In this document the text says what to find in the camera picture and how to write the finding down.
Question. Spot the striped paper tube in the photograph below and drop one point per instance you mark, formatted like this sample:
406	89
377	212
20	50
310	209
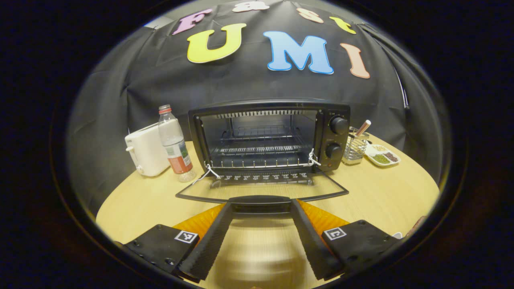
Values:
363	127

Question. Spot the white toaster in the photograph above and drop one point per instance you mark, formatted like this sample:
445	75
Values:
146	152

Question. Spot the black backdrop cloth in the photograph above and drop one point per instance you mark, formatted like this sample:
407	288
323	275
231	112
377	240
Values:
152	88

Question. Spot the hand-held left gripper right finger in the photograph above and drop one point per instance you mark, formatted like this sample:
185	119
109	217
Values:
315	249

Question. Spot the white divided dish with beans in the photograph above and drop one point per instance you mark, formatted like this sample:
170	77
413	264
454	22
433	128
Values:
381	156

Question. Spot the black electric oven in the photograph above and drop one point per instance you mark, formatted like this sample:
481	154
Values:
265	105

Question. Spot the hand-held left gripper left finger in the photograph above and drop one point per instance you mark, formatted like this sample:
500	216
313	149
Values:
207	249

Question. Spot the clear plastic water bottle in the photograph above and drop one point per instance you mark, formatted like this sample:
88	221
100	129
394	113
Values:
176	152

